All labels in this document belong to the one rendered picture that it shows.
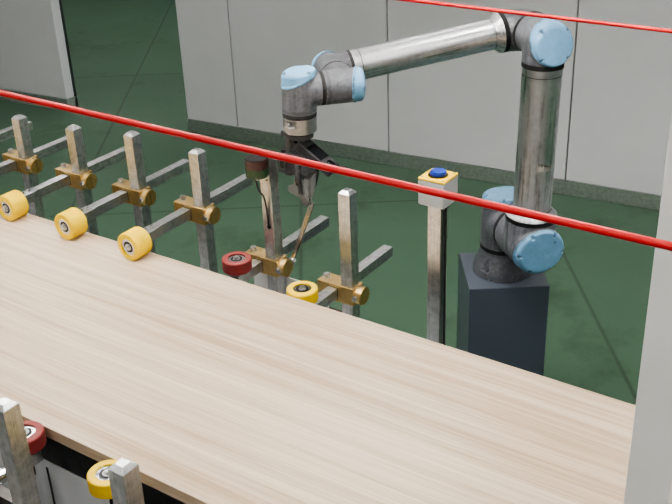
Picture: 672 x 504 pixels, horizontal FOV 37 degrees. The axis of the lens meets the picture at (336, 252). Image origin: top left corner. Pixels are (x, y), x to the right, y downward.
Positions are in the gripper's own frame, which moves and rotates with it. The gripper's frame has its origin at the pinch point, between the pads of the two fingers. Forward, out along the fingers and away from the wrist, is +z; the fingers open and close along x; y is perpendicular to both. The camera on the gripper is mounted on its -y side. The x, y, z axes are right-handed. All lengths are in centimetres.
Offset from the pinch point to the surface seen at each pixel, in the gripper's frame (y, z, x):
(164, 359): -7, 12, 65
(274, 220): 4.9, 3.1, 9.0
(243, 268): 6.8, 13.0, 20.8
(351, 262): -20.2, 8.4, 9.3
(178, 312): 5.0, 12.2, 48.1
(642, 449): -125, -43, 107
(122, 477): -50, -12, 118
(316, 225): 9.1, 16.0, -15.8
